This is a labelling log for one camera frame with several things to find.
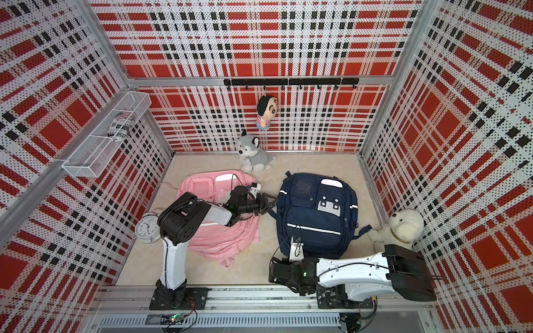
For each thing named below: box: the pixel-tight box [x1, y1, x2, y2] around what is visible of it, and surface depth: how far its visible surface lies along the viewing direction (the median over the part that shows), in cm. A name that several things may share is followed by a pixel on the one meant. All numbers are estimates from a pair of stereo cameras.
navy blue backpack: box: [267, 170, 373, 260], surface depth 95 cm
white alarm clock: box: [133, 207, 164, 245], surface depth 89 cm
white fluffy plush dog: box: [367, 208, 425, 254], surface depth 78 cm
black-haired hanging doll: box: [256, 95, 279, 131], surface depth 93 cm
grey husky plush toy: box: [237, 129, 276, 173], surface depth 103 cm
